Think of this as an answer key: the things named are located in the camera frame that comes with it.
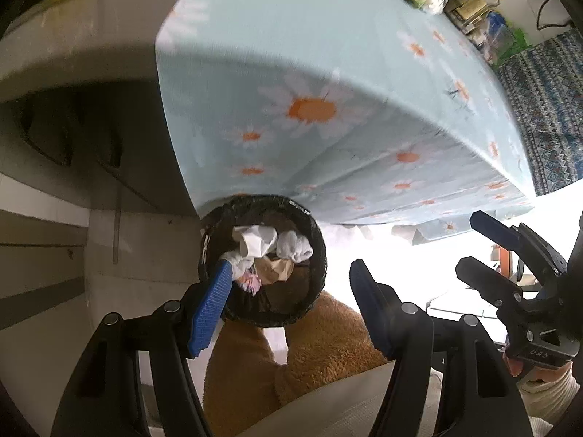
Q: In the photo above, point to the person's right forearm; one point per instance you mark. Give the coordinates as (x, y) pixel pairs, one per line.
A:
(555, 400)

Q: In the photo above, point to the person's right hand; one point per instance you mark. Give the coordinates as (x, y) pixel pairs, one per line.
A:
(514, 368)

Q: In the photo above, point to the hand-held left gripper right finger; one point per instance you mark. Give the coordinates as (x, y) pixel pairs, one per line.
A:
(364, 296)

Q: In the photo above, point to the white base cabinet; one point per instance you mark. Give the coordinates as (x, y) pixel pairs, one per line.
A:
(54, 236)

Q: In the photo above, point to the person's brown fleece pants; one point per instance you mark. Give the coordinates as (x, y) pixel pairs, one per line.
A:
(328, 337)

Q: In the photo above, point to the green plastic bag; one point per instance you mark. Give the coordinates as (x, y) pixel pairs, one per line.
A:
(517, 44)

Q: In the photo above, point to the blue patterned cloth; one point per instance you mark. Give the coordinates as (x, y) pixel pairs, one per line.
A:
(546, 114)

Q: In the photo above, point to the black mesh waste bin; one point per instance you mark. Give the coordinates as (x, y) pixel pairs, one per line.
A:
(315, 277)

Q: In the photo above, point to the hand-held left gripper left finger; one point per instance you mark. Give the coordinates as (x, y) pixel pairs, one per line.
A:
(212, 300)

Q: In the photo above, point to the blue daisy tablecloth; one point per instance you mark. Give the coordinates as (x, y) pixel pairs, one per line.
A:
(319, 54)

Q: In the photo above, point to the small gold cap bottle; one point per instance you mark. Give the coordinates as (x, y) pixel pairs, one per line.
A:
(478, 7)

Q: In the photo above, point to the brown paper cup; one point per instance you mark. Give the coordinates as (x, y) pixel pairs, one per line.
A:
(273, 271)

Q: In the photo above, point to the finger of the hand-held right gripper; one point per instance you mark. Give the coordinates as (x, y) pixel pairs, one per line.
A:
(494, 230)
(483, 277)

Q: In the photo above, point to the person's white jacket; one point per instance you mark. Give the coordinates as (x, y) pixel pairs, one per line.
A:
(328, 409)

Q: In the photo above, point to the white sock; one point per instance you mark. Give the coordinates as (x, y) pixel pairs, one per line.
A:
(255, 241)

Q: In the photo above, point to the red and white wrapper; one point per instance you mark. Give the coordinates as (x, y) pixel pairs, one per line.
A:
(250, 282)

